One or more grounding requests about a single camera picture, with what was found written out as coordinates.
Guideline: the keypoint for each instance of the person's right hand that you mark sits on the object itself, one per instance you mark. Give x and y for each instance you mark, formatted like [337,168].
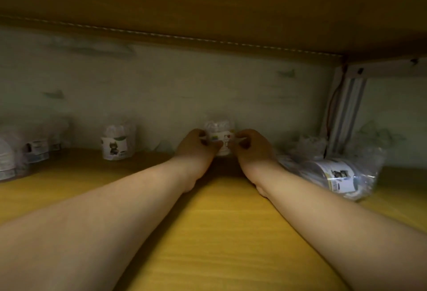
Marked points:
[255,157]

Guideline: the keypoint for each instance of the person's left hand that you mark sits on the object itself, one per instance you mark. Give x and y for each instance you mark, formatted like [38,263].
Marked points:
[196,154]

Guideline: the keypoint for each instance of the wooden shelf with blue labels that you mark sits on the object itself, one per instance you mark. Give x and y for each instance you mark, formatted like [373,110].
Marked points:
[227,234]

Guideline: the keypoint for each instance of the clear box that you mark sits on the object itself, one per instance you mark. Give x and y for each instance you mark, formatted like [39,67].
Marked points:
[8,160]

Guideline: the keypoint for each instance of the person's right forearm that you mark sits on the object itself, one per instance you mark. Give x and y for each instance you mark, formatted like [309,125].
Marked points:
[350,234]

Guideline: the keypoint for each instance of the person's left forearm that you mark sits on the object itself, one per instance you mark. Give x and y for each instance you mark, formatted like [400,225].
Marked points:
[83,234]

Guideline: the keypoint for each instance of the white slotted rack rail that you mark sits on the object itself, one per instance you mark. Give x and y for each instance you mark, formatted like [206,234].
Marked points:
[347,110]

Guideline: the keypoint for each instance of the white metal shelf bracket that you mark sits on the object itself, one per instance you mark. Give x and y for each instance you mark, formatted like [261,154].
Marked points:
[387,68]

